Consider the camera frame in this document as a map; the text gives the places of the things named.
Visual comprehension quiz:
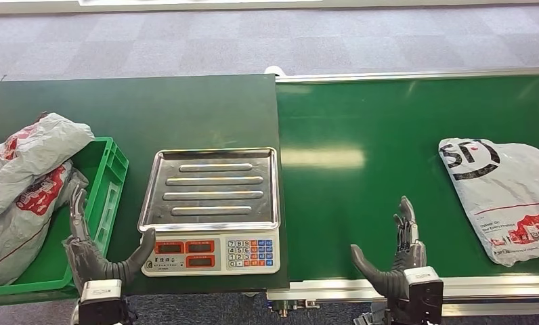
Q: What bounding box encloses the electronic scale steel tray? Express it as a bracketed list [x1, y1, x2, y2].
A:
[136, 147, 282, 278]

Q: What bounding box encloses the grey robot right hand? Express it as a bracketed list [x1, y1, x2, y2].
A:
[350, 195, 428, 302]

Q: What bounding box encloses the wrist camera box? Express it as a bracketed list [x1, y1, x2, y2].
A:
[403, 265, 445, 325]
[77, 278, 125, 325]

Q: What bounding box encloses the green plastic crate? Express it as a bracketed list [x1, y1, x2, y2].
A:
[0, 136, 130, 300]

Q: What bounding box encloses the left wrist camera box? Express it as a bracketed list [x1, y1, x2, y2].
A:
[77, 278, 125, 325]

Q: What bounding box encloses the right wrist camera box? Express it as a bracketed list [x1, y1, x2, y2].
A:
[403, 265, 445, 325]

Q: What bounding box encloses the white package black logo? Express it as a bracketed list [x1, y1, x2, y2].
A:
[437, 137, 539, 268]

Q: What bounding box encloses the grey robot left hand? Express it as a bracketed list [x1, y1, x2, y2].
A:
[62, 181, 157, 297]

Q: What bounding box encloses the green conveyor belt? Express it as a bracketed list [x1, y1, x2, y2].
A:
[276, 74, 539, 283]

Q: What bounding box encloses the grey package red print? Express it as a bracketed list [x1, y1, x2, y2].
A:
[0, 163, 91, 288]
[0, 111, 96, 228]

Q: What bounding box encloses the silver conveyor frame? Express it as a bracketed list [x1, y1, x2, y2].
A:
[265, 67, 539, 325]

